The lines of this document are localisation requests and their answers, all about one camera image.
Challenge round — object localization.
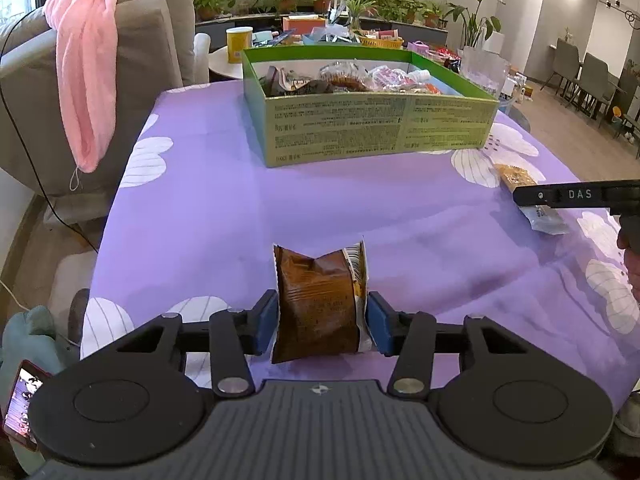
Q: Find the pink towel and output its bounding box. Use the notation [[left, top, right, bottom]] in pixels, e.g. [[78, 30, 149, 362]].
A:
[[42, 0, 123, 175]]

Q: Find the white chair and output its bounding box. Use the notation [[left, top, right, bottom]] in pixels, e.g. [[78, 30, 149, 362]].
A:
[[194, 32, 211, 85]]

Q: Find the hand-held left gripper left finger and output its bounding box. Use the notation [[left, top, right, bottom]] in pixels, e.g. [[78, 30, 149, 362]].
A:
[[100, 290, 280, 395]]

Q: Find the red smartphone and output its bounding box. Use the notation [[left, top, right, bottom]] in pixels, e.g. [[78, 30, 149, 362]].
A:
[[1, 359, 53, 453]]

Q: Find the yellow can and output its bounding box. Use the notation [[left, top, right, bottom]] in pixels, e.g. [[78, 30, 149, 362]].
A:
[[226, 26, 254, 65]]

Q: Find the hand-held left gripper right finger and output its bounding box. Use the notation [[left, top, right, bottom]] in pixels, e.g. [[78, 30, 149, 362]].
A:
[[365, 291, 543, 396]]

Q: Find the black cable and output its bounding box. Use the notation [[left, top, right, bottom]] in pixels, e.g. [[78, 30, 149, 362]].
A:
[[0, 7, 101, 256]]

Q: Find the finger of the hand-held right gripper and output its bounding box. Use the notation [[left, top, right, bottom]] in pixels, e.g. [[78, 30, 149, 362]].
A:
[[513, 185, 556, 208]]

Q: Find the grey dining chair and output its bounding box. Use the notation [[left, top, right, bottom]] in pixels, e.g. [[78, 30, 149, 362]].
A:
[[605, 67, 640, 136], [570, 52, 613, 121], [542, 39, 583, 93]]

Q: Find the teal cloth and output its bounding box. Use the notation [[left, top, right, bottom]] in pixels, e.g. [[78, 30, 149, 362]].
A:
[[0, 305, 81, 461]]

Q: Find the brown snack packet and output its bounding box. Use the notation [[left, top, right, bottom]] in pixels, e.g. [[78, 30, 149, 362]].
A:
[[270, 240, 373, 365]]

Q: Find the orange box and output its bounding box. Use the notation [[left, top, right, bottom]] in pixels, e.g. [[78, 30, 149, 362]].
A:
[[282, 16, 327, 33]]

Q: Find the tan biscuit packet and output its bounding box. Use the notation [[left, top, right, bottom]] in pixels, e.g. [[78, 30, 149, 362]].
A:
[[492, 164, 571, 236]]

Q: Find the grey television cabinet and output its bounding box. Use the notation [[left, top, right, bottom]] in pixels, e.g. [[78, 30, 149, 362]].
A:
[[195, 12, 448, 48]]

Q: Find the person's right hand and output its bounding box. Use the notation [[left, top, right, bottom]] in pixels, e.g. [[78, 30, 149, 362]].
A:
[[616, 227, 640, 306]]

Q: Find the white coffee table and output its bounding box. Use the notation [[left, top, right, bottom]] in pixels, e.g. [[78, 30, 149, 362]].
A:
[[209, 45, 246, 82]]

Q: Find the purple floral tablecloth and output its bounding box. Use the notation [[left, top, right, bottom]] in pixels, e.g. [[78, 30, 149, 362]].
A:
[[80, 80, 640, 411]]

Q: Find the clear glass mug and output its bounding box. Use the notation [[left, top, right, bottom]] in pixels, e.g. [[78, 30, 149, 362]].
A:
[[460, 46, 513, 111]]

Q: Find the yellow basket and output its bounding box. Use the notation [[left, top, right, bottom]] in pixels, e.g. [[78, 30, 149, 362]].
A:
[[357, 34, 405, 50]]

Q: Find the grey sofa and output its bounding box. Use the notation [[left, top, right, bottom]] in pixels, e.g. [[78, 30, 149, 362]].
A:
[[0, 0, 197, 206]]

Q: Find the spider plant in vase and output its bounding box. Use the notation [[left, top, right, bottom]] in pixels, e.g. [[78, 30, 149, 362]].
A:
[[340, 0, 381, 31]]

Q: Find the pile of assorted snack packets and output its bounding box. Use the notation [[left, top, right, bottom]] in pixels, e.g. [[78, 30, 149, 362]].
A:
[[262, 60, 446, 97]]

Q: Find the green cardboard box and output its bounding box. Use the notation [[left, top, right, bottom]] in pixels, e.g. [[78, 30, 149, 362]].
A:
[[241, 46, 501, 168]]

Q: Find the tall leafy floor plant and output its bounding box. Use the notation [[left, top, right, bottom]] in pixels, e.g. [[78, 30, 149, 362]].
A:
[[445, 0, 503, 53]]

